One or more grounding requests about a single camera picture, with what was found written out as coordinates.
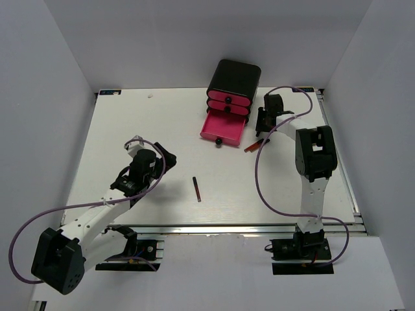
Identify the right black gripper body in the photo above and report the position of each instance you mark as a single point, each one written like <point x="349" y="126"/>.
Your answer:
<point x="268" y="128"/>

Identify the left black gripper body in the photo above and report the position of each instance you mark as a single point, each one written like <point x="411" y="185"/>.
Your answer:
<point x="157" y="173"/>

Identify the dark red lip gloss tube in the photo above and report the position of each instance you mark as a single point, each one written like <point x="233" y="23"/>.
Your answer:
<point x="197" y="190"/>

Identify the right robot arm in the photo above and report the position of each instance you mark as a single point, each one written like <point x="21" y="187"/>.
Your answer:
<point x="315" y="160"/>

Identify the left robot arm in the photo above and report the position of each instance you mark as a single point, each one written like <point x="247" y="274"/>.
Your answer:
<point x="64" y="255"/>

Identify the right blue table sticker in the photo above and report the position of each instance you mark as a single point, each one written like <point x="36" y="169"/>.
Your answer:
<point x="303" y="89"/>

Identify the blue table sticker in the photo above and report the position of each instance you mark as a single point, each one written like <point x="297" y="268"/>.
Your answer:
<point x="109" y="92"/>
<point x="303" y="89"/>

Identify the black drawer cabinet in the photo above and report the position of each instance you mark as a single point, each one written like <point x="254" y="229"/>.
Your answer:
<point x="236" y="77"/>

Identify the left blue table sticker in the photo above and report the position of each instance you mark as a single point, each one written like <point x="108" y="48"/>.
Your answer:
<point x="109" y="92"/>

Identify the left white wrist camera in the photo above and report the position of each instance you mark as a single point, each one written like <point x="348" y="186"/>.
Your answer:
<point x="134" y="145"/>

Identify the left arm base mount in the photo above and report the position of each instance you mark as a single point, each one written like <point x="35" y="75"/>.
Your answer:
<point x="139" y="254"/>

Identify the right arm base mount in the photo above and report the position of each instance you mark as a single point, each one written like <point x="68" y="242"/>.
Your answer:
<point x="303" y="254"/>

